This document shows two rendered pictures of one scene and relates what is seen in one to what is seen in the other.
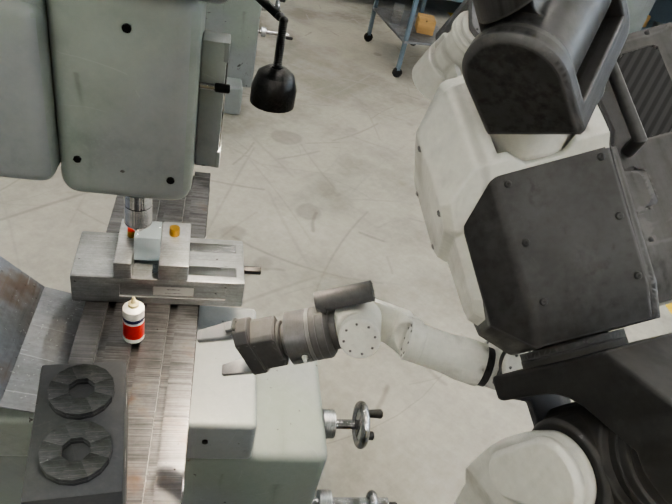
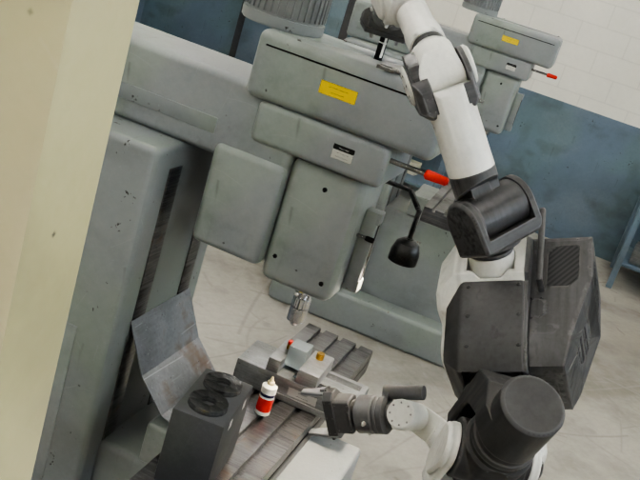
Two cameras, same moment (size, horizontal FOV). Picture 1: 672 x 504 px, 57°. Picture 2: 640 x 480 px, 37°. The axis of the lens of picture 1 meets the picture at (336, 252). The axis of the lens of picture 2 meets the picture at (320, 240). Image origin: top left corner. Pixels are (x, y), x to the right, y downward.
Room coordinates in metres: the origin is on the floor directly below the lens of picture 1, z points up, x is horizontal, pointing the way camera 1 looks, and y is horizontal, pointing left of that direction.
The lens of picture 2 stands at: (-1.08, -0.75, 2.18)
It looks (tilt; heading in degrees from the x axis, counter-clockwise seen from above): 19 degrees down; 30
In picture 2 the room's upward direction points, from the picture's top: 17 degrees clockwise
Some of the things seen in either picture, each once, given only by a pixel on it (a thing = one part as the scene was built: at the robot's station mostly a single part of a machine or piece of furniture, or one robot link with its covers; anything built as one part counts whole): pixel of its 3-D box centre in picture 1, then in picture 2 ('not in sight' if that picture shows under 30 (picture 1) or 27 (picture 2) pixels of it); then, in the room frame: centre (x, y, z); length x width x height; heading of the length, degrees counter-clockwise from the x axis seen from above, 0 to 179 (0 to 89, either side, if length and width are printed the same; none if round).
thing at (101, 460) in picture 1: (83, 458); (206, 429); (0.48, 0.29, 1.03); 0.22 x 0.12 x 0.20; 22
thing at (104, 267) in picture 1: (162, 262); (303, 376); (0.99, 0.36, 0.98); 0.35 x 0.15 x 0.11; 107
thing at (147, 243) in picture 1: (148, 240); (298, 354); (0.98, 0.39, 1.04); 0.06 x 0.05 x 0.06; 17
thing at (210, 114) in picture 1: (211, 102); (363, 250); (0.86, 0.24, 1.45); 0.04 x 0.04 x 0.21; 15
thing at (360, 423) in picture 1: (347, 424); not in sight; (0.97, -0.13, 0.63); 0.16 x 0.12 x 0.12; 105
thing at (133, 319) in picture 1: (133, 317); (267, 394); (0.81, 0.35, 0.98); 0.04 x 0.04 x 0.11
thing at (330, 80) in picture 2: not in sight; (361, 89); (0.83, 0.36, 1.81); 0.47 x 0.26 x 0.16; 105
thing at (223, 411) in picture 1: (138, 374); (252, 454); (0.84, 0.35, 0.79); 0.50 x 0.35 x 0.12; 105
